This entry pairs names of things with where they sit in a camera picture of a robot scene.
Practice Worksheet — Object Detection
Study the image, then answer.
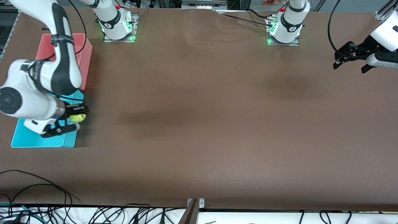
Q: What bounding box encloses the grey metal bar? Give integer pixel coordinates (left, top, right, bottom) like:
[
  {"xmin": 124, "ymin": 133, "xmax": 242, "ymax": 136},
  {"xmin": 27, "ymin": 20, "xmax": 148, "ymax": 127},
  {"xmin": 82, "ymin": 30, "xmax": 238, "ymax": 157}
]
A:
[{"xmin": 178, "ymin": 199, "xmax": 199, "ymax": 224}]

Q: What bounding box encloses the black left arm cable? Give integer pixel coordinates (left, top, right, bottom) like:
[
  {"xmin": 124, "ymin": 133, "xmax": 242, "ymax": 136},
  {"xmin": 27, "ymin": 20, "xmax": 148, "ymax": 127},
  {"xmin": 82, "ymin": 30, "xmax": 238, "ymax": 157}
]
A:
[{"xmin": 327, "ymin": 0, "xmax": 342, "ymax": 53}]

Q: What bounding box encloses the aluminium frame rail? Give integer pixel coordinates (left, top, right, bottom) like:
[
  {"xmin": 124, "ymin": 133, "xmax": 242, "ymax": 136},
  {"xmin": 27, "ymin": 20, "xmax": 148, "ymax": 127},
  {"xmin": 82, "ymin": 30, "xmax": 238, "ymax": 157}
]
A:
[{"xmin": 0, "ymin": 12, "xmax": 20, "ymax": 59}]

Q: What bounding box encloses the teal cable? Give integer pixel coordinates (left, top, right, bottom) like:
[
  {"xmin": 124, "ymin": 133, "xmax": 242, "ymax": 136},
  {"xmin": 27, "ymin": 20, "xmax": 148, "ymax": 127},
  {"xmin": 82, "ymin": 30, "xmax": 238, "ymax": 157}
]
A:
[{"xmin": 0, "ymin": 202, "xmax": 42, "ymax": 220}]

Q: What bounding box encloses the arched black cable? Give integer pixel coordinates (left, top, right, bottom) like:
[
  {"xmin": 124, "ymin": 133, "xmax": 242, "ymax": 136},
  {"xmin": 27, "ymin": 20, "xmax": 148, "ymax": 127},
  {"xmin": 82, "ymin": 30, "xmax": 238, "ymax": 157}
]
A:
[{"xmin": 124, "ymin": 203, "xmax": 151, "ymax": 224}]

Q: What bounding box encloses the grey metal box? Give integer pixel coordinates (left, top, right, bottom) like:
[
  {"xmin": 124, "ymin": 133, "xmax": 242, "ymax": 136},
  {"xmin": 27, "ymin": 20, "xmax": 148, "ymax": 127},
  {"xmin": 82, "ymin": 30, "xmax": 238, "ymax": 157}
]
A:
[{"xmin": 181, "ymin": 0, "xmax": 227, "ymax": 10}]

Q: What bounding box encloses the pink plastic bin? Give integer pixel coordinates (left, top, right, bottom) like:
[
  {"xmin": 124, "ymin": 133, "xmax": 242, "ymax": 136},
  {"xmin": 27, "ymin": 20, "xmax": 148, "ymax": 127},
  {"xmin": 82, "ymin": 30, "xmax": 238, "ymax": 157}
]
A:
[{"xmin": 36, "ymin": 33, "xmax": 93, "ymax": 91}]

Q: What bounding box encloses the yellow-green tennis ball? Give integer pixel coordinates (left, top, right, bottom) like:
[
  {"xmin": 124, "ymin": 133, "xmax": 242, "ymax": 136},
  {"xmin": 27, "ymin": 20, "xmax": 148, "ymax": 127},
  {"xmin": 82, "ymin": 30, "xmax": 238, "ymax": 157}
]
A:
[{"xmin": 69, "ymin": 113, "xmax": 87, "ymax": 123}]

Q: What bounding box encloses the aluminium frame profile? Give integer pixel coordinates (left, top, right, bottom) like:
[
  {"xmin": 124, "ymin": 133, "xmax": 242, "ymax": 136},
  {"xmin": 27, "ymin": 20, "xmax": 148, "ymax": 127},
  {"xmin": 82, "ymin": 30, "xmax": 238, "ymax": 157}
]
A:
[{"xmin": 377, "ymin": 0, "xmax": 398, "ymax": 16}]

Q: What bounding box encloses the short black base cable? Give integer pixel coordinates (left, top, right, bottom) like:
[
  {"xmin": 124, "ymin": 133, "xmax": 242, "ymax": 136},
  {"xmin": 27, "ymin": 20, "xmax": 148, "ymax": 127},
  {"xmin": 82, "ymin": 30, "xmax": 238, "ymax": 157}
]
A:
[{"xmin": 247, "ymin": 9, "xmax": 271, "ymax": 19}]

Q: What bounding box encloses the long black base cable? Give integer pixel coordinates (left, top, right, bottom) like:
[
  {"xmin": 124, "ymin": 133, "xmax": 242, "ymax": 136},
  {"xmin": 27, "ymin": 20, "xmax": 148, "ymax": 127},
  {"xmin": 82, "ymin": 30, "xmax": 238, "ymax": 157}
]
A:
[{"xmin": 222, "ymin": 14, "xmax": 275, "ymax": 28}]

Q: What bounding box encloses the long black floor cable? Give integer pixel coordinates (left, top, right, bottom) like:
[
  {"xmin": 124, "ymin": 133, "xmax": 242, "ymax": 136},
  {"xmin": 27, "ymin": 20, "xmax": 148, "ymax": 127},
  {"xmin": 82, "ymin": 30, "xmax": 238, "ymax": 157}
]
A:
[{"xmin": 0, "ymin": 170, "xmax": 73, "ymax": 207}]

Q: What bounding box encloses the blue plastic bin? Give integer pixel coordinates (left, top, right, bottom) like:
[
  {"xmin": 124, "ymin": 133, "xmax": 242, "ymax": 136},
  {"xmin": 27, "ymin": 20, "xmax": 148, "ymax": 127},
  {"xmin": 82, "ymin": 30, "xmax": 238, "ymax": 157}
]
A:
[{"xmin": 11, "ymin": 90, "xmax": 84, "ymax": 148}]

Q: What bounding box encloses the small metal table bracket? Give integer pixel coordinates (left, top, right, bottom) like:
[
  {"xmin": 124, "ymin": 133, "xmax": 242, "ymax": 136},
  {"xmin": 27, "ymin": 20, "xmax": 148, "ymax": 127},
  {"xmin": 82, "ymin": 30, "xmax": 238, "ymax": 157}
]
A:
[{"xmin": 187, "ymin": 198, "xmax": 205, "ymax": 209}]

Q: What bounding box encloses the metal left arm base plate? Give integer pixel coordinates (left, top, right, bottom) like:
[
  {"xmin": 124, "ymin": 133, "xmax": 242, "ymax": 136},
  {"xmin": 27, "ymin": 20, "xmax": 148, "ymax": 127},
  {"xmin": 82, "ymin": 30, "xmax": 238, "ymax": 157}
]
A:
[{"xmin": 267, "ymin": 17, "xmax": 300, "ymax": 46}]

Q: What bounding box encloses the looped black floor cable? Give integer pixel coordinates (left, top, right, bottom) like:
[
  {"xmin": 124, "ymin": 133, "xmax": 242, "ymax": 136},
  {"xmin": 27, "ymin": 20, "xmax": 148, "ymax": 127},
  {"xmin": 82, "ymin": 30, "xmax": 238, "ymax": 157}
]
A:
[{"xmin": 8, "ymin": 184, "xmax": 68, "ymax": 215}]

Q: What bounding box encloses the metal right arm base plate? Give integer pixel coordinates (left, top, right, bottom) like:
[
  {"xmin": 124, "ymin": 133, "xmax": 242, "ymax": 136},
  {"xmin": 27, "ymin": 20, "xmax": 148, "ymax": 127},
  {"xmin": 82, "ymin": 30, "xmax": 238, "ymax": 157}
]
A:
[{"xmin": 103, "ymin": 13, "xmax": 138, "ymax": 43}]

